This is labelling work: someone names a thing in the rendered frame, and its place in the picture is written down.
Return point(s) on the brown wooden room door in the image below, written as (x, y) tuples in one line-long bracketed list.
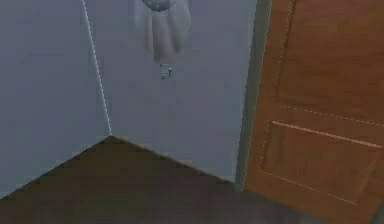
[(320, 100)]

